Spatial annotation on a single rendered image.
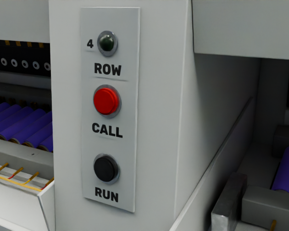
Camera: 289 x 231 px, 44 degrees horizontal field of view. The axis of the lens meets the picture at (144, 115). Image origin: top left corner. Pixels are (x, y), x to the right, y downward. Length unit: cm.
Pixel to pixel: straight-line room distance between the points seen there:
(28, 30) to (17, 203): 16
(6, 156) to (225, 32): 26
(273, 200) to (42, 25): 20
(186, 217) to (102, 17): 13
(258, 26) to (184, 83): 5
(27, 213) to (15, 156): 6
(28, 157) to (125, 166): 15
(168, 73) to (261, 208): 13
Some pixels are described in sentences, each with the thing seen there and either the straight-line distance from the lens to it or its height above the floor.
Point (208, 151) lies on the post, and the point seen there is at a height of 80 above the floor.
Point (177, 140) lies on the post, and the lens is 20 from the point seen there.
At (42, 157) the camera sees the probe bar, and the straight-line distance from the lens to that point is 35.
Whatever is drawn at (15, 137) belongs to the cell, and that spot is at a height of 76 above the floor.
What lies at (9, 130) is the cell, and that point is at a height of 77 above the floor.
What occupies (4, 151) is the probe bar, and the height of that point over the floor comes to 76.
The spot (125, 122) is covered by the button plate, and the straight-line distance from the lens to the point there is 21.
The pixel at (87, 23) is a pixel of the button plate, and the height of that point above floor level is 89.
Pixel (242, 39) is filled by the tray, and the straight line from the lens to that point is 19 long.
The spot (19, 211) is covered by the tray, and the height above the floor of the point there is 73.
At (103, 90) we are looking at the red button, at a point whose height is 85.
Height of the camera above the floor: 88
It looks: 14 degrees down
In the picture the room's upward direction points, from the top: 2 degrees clockwise
